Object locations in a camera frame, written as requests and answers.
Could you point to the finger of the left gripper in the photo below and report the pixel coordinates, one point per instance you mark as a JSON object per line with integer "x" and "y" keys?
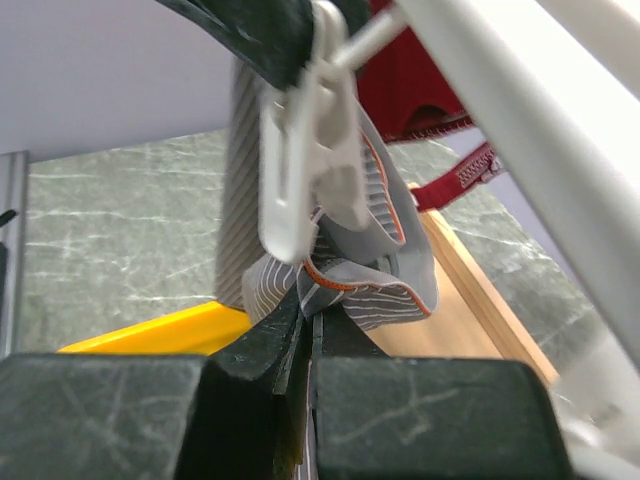
{"x": 273, "y": 37}
{"x": 356, "y": 14}

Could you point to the aluminium mounting rail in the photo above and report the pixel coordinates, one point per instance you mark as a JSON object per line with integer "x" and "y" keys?
{"x": 14, "y": 196}

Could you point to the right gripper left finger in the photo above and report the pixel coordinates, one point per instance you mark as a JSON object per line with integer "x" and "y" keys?
{"x": 235, "y": 414}

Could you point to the white plastic clip hanger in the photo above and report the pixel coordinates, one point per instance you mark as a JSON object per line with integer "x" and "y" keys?
{"x": 558, "y": 119}

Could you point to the wooden hanging rack stand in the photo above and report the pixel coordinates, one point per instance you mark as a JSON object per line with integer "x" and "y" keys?
{"x": 472, "y": 319}

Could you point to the yellow plastic tray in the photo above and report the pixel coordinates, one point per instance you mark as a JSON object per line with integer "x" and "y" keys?
{"x": 204, "y": 329}

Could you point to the red underwear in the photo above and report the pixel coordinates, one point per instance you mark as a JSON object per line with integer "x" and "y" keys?
{"x": 407, "y": 98}

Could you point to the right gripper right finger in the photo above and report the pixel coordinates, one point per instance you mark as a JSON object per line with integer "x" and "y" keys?
{"x": 383, "y": 417}

